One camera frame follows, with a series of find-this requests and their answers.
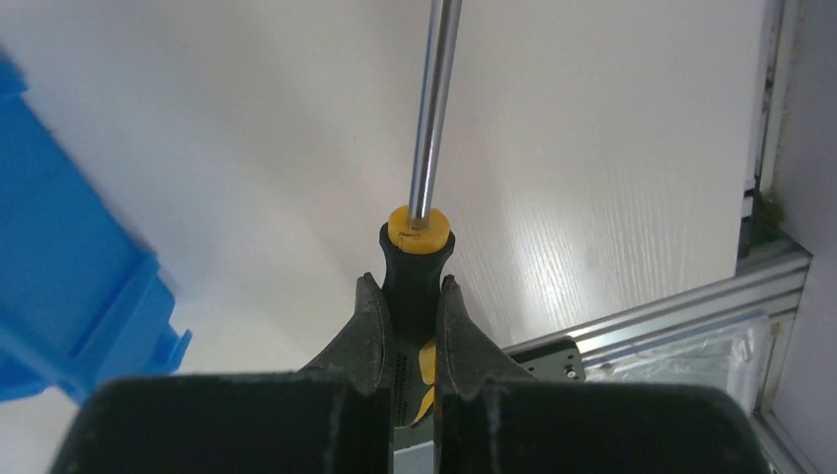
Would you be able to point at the blue plastic bin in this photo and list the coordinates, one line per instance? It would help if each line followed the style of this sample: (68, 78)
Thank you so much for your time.
(81, 302)

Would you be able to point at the aluminium frame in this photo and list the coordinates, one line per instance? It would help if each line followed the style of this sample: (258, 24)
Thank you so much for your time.
(635, 130)

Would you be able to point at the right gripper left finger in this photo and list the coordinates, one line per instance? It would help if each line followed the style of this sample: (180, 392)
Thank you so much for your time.
(334, 415)

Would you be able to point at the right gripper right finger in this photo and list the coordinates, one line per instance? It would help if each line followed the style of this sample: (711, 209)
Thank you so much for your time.
(491, 415)

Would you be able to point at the black yellow handled screwdriver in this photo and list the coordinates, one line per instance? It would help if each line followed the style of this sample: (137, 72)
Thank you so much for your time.
(417, 239)

